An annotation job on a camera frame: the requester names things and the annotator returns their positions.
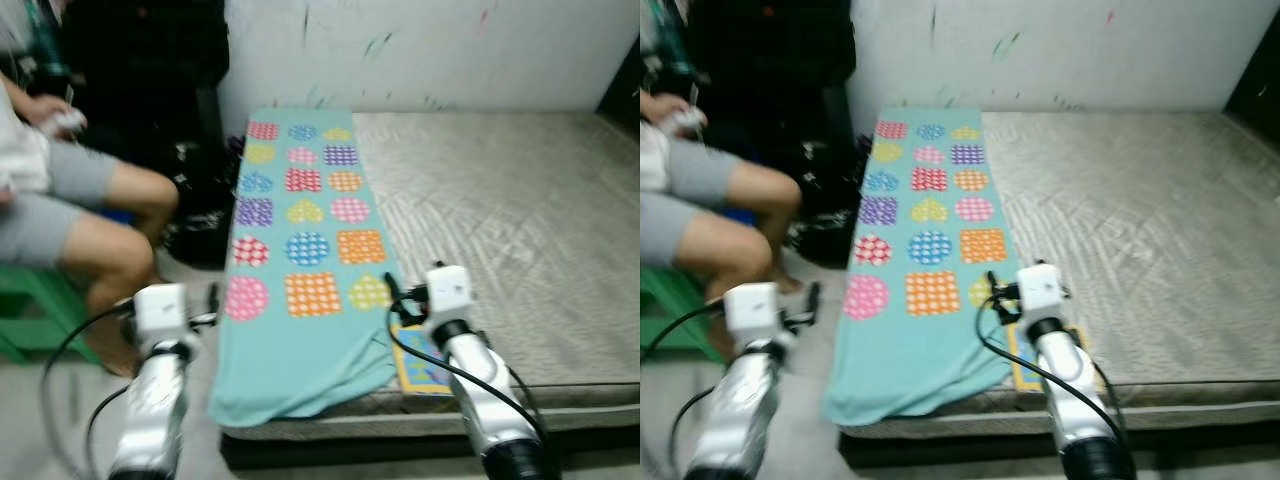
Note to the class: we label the colourful children's board book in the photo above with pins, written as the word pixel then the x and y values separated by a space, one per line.
pixel 420 370
pixel 1020 370

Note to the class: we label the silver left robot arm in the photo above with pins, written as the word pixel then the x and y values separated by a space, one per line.
pixel 740 410
pixel 155 410

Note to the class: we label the black bag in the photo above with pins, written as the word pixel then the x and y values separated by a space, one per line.
pixel 830 210
pixel 205 210

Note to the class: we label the seated person in grey shorts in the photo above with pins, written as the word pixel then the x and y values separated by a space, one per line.
pixel 100 250
pixel 730 240

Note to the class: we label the grey quilted mattress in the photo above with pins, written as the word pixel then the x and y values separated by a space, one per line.
pixel 500 220
pixel 1130 220

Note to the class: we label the green plastic stool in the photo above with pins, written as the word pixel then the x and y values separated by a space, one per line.
pixel 670 310
pixel 30 310

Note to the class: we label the white handheld controller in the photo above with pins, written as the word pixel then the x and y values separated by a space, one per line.
pixel 686 122

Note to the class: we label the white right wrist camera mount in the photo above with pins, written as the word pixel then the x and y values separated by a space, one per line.
pixel 1040 292
pixel 449 293

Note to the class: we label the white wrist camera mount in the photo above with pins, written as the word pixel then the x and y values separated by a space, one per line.
pixel 160 312
pixel 449 293
pixel 1040 292
pixel 750 312

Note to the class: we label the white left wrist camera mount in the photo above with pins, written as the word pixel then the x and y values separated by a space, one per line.
pixel 750 312
pixel 160 312

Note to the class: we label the dark bed frame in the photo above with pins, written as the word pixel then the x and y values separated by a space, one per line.
pixel 950 455

